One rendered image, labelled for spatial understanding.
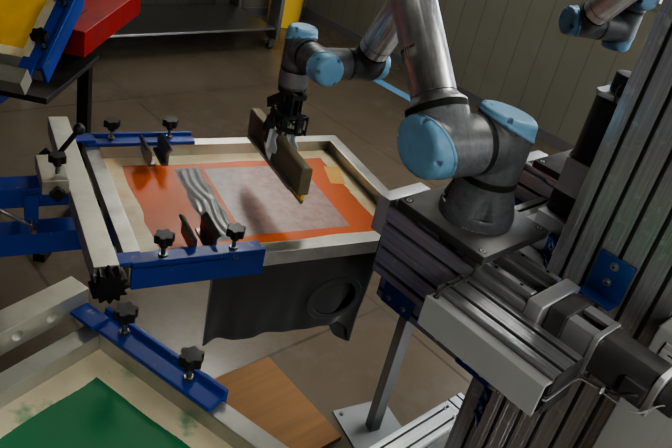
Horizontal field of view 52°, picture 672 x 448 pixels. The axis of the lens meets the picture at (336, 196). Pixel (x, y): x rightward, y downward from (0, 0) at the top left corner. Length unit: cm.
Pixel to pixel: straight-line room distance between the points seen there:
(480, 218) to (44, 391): 84
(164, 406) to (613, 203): 90
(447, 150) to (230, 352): 178
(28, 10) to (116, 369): 121
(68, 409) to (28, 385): 8
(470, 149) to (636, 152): 31
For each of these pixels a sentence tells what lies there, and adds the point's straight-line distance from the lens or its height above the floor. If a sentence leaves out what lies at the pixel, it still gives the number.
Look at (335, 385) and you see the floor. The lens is 274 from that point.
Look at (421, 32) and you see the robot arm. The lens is 125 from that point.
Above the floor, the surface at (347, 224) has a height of 95.
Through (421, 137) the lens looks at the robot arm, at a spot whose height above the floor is 145.
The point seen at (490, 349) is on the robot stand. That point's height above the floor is 116.
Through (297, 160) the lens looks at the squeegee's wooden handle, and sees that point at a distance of 168.
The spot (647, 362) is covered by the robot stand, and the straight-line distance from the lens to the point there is 129.
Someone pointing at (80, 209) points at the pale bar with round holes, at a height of 104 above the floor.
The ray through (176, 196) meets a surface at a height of 95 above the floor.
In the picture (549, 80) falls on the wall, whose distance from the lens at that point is 562.
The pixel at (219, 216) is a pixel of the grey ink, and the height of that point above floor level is 96.
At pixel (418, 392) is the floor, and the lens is 283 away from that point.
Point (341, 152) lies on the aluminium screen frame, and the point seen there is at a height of 99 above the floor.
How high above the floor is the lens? 189
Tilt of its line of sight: 29 degrees down
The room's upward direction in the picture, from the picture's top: 13 degrees clockwise
